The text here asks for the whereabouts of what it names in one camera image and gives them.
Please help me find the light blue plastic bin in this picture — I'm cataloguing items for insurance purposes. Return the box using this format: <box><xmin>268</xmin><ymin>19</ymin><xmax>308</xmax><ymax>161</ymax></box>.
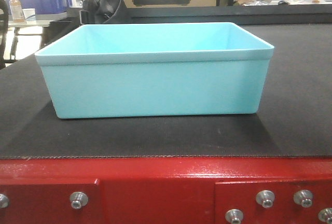
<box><xmin>35</xmin><ymin>22</ymin><xmax>274</xmax><ymax>119</ymax></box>

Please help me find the black conveyor belt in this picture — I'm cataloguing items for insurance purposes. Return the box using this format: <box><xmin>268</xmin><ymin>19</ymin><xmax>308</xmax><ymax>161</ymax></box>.
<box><xmin>1</xmin><ymin>24</ymin><xmax>331</xmax><ymax>159</ymax></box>

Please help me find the black fabric bag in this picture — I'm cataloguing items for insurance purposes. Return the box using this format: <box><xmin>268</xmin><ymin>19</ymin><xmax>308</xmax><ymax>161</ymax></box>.
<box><xmin>79</xmin><ymin>0</ymin><xmax>132</xmax><ymax>24</ymax></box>

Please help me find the steel bolt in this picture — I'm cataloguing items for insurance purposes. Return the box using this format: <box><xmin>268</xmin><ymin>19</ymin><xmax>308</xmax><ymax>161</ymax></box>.
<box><xmin>317</xmin><ymin>207</ymin><xmax>332</xmax><ymax>224</ymax></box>
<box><xmin>256</xmin><ymin>190</ymin><xmax>275</xmax><ymax>208</ymax></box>
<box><xmin>225</xmin><ymin>209</ymin><xmax>244</xmax><ymax>224</ymax></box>
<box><xmin>70</xmin><ymin>191</ymin><xmax>89</xmax><ymax>210</ymax></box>
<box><xmin>293</xmin><ymin>190</ymin><xmax>313</xmax><ymax>208</ymax></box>
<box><xmin>0</xmin><ymin>193</ymin><xmax>10</xmax><ymax>208</ymax></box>

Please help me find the steel bolt lower centre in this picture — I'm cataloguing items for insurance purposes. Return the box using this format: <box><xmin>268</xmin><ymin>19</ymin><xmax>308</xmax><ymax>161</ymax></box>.
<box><xmin>225</xmin><ymin>209</ymin><xmax>244</xmax><ymax>224</ymax></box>

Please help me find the steel bolt centre right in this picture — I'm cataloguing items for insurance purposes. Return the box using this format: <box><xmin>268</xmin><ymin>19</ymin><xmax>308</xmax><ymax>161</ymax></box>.
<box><xmin>256</xmin><ymin>190</ymin><xmax>275</xmax><ymax>208</ymax></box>

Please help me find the white side table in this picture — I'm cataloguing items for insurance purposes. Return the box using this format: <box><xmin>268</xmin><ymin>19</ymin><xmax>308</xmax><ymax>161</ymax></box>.
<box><xmin>5</xmin><ymin>20</ymin><xmax>52</xmax><ymax>63</ymax></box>

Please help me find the white paper cup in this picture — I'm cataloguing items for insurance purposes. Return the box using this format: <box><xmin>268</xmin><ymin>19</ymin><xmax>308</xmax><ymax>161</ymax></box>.
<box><xmin>22</xmin><ymin>8</ymin><xmax>36</xmax><ymax>22</ymax></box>

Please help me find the orange drink bottle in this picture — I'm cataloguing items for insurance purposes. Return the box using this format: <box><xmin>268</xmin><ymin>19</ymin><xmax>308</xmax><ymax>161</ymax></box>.
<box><xmin>9</xmin><ymin>0</ymin><xmax>25</xmax><ymax>22</ymax></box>

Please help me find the steel bolt far left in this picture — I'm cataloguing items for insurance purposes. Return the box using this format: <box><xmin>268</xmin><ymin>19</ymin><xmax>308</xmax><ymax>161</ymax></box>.
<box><xmin>0</xmin><ymin>193</ymin><xmax>10</xmax><ymax>208</ymax></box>

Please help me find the steel bolt lower right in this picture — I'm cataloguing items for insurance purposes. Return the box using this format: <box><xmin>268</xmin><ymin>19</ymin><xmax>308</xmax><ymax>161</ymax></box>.
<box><xmin>317</xmin><ymin>207</ymin><xmax>332</xmax><ymax>224</ymax></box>

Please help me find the red conveyor frame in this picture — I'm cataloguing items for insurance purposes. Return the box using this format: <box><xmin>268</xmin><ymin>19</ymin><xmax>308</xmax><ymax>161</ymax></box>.
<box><xmin>1</xmin><ymin>158</ymin><xmax>331</xmax><ymax>223</ymax></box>

